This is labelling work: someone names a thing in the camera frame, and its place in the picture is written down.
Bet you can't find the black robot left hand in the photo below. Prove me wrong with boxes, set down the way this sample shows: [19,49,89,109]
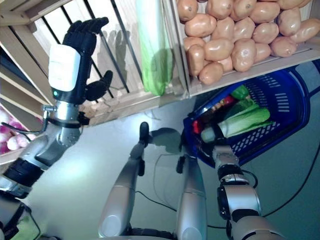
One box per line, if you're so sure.
[48,16,114,105]

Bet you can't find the slim pale napa cabbage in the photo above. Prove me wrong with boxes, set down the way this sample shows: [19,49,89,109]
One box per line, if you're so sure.
[136,0,175,96]

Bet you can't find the large green napa cabbage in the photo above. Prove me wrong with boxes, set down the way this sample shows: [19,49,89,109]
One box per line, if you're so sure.
[216,103,275,139]

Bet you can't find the blue plastic shopping basket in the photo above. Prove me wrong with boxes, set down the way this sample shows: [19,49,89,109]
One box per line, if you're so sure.
[183,62,320,168]

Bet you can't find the wooden slatted cabbage crate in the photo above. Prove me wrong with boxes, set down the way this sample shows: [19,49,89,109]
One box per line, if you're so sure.
[0,0,191,126]

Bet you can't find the purple white turnip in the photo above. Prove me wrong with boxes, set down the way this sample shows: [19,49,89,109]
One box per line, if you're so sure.
[0,124,13,138]
[7,136,29,151]

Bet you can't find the wooden turnip crate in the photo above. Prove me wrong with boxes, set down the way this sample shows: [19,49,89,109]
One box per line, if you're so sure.
[0,104,33,166]

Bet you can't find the brown potato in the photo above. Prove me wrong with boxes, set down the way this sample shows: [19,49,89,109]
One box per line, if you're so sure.
[230,38,257,73]
[277,6,302,37]
[198,62,224,85]
[270,36,298,58]
[251,22,280,45]
[231,17,256,42]
[184,13,218,38]
[183,36,206,52]
[289,18,320,44]
[187,44,206,77]
[203,37,235,62]

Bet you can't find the red pepper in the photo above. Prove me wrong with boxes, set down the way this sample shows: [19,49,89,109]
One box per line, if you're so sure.
[191,119,202,134]

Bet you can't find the robot legs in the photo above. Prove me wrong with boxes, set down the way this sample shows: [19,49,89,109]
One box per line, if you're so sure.
[97,121,152,238]

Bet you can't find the pale white radish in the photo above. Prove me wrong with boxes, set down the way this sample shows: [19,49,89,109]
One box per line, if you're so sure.
[200,125,219,144]

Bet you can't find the green pepper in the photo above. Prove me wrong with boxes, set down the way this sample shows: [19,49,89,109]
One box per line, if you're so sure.
[230,84,251,101]

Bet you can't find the silver robot right leg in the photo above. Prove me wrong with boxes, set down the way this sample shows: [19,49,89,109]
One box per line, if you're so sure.
[174,134,209,240]

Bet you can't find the wooden potato crate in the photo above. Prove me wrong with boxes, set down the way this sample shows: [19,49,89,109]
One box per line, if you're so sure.
[162,0,320,98]

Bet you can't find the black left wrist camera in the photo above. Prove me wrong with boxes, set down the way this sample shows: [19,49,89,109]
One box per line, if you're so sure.
[77,111,91,127]

